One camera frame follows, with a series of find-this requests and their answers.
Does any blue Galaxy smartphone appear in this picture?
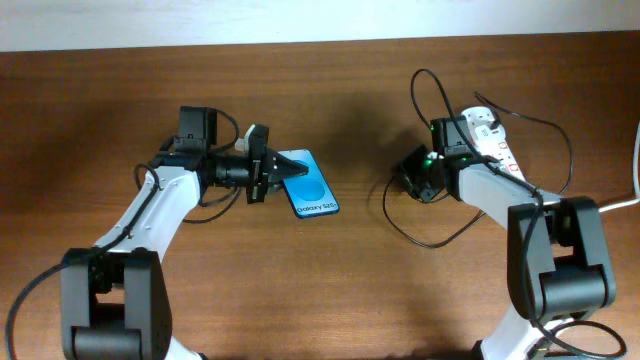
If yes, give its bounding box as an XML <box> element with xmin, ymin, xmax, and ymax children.
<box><xmin>280</xmin><ymin>149</ymin><xmax>340</xmax><ymax>219</ymax></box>

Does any black charger cable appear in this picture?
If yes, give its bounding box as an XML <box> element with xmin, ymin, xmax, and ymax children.
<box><xmin>382</xmin><ymin>91</ymin><xmax>575</xmax><ymax>249</ymax></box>

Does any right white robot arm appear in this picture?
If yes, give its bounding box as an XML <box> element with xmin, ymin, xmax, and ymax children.
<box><xmin>396</xmin><ymin>116</ymin><xmax>622</xmax><ymax>359</ymax></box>

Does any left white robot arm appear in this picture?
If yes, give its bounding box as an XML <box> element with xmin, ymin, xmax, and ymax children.
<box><xmin>60</xmin><ymin>106</ymin><xmax>308</xmax><ymax>359</ymax></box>

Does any white charger plug adapter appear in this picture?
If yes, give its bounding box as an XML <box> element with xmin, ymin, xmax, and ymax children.
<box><xmin>472</xmin><ymin>125</ymin><xmax>508</xmax><ymax>154</ymax></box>

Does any white power strip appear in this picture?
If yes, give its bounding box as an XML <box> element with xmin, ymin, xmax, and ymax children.
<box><xmin>461</xmin><ymin>106</ymin><xmax>525</xmax><ymax>180</ymax></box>

